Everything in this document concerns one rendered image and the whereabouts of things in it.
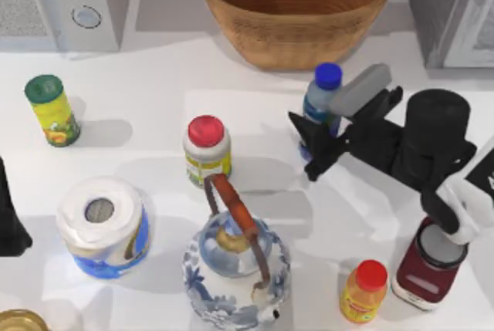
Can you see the clear bottle with blue cap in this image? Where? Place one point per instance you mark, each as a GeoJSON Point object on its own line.
{"type": "Point", "coordinates": [318, 99]}

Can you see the pale grey rounded box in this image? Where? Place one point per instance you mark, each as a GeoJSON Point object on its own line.
{"type": "Point", "coordinates": [361, 90]}

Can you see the woven brown basket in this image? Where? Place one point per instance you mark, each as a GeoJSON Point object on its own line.
{"type": "Point", "coordinates": [293, 26]}

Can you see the red-lidded white jar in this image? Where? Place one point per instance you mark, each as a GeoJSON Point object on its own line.
{"type": "Point", "coordinates": [206, 149]}

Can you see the orange bottle with red cap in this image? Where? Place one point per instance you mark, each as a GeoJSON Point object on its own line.
{"type": "Point", "coordinates": [363, 296]}

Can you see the blue and white teapot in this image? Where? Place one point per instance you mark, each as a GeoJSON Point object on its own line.
{"type": "Point", "coordinates": [235, 269]}

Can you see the dark red jar grey lid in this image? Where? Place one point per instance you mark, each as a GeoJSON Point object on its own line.
{"type": "Point", "coordinates": [424, 273]}

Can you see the grey cabinet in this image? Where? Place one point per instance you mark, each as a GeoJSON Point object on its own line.
{"type": "Point", "coordinates": [432, 11]}

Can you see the white paper towel roll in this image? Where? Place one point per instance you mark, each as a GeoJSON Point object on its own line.
{"type": "Point", "coordinates": [100, 230]}

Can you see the pale microwave oven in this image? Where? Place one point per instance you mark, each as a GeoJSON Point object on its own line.
{"type": "Point", "coordinates": [112, 7]}

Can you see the small microwave knob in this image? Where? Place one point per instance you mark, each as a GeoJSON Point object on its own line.
{"type": "Point", "coordinates": [86, 17]}

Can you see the green-lidded yellow can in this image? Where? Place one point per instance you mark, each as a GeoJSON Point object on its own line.
{"type": "Point", "coordinates": [54, 115]}

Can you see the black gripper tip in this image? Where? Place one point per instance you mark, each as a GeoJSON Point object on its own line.
{"type": "Point", "coordinates": [9, 223]}

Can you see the yellow round lid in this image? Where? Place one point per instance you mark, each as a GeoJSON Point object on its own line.
{"type": "Point", "coordinates": [21, 321]}

